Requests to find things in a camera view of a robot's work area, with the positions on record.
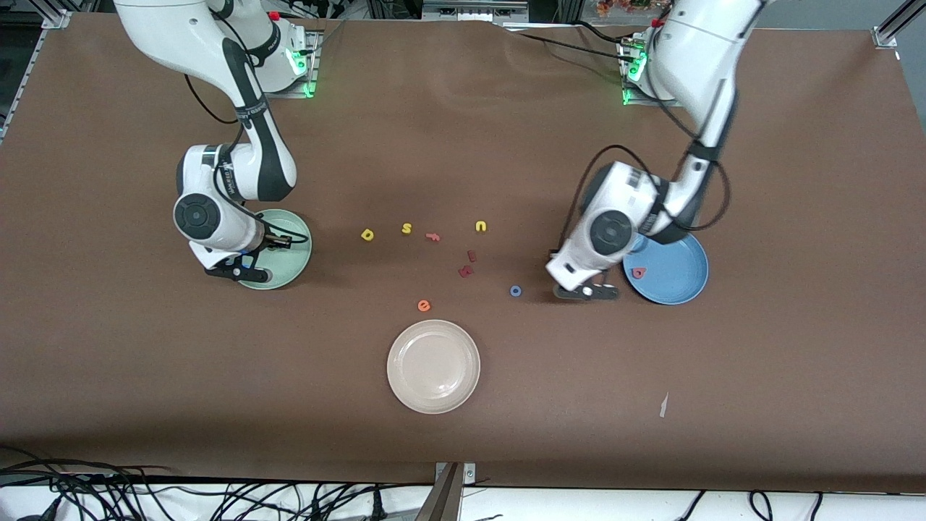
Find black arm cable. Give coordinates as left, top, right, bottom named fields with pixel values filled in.
left=560, top=65, right=732, bottom=255
left=184, top=71, right=294, bottom=251

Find blue plate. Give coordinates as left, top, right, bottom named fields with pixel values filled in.
left=622, top=233, right=710, bottom=305

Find aluminium frame profile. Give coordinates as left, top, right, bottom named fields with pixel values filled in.
left=871, top=0, right=926, bottom=50

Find grey equipment box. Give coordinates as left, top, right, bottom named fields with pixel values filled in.
left=422, top=0, right=530, bottom=23

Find orange artificial flowers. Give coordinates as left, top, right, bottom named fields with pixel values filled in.
left=596, top=0, right=653, bottom=17

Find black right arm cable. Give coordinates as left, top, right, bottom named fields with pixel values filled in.
left=184, top=71, right=294, bottom=251

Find metal table edge bracket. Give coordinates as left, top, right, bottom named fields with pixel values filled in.
left=433, top=462, right=477, bottom=521

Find tangled black floor cables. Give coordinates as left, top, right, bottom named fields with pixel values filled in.
left=0, top=445, right=435, bottom=521

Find aluminium side rail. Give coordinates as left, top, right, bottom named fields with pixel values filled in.
left=0, top=9, right=73, bottom=143

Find thin black table cable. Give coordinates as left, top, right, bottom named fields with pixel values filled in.
left=515, top=32, right=630, bottom=63
left=574, top=20, right=629, bottom=46

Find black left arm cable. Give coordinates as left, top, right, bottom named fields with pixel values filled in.
left=560, top=65, right=732, bottom=255

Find green plate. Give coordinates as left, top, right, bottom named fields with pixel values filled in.
left=237, top=209, right=313, bottom=291

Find beige plate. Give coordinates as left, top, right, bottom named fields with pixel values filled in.
left=386, top=319, right=481, bottom=415

